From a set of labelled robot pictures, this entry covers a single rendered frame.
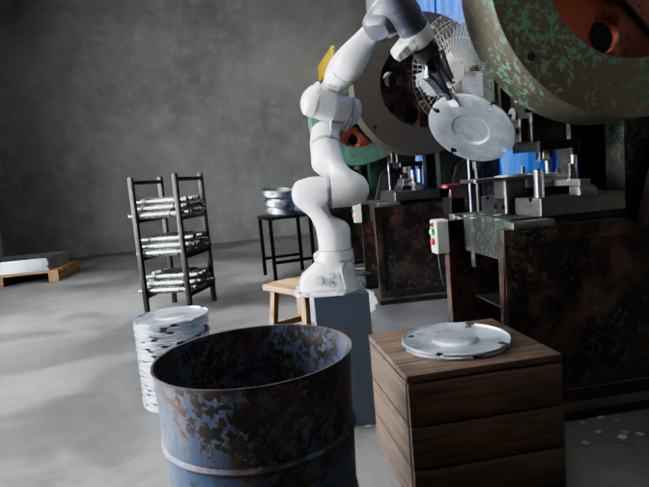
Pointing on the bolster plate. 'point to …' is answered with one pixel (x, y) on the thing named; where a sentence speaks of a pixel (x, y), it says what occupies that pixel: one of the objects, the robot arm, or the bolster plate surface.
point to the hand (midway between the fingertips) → (451, 96)
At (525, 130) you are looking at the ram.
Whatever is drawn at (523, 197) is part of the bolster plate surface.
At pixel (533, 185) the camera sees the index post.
